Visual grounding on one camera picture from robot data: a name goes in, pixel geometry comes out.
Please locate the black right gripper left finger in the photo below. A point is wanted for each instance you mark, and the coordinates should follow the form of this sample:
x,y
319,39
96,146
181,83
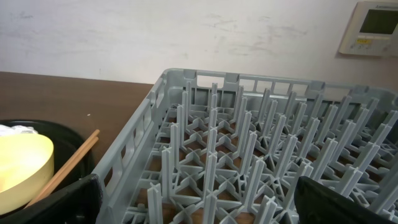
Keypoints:
x,y
79,202

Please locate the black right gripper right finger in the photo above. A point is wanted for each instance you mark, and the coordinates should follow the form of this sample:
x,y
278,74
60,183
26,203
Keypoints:
x,y
317,204

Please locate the white paper napkin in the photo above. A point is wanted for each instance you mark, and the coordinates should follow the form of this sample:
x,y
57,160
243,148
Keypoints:
x,y
11,130

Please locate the grey dishwasher rack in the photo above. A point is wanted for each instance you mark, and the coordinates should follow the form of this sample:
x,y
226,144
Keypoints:
x,y
207,147

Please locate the yellow bowl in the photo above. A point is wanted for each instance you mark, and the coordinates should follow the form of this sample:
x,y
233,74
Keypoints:
x,y
27,165

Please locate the beige wall control panel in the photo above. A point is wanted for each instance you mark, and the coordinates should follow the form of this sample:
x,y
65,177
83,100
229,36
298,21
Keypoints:
x,y
372,30

